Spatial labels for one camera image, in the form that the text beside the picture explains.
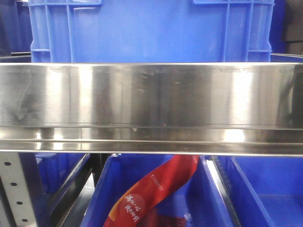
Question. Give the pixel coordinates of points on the blue bin lower middle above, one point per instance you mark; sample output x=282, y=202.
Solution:
x=198, y=201

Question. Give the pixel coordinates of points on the blue bin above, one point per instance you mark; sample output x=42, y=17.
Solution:
x=264, y=191
x=54, y=168
x=198, y=201

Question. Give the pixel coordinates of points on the blue bin lower left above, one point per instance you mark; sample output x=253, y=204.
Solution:
x=54, y=168

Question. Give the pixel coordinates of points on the blue bin lower right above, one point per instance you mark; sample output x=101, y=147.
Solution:
x=264, y=191

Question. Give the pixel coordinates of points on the red snack bag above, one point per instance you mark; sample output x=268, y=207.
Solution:
x=150, y=190

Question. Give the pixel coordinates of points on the large blue crate upper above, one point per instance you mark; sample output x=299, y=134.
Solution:
x=150, y=30

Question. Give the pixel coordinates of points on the white perforated rack upright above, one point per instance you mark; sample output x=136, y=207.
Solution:
x=16, y=189

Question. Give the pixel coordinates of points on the stainless steel shelf rail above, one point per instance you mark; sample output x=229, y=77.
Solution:
x=238, y=109

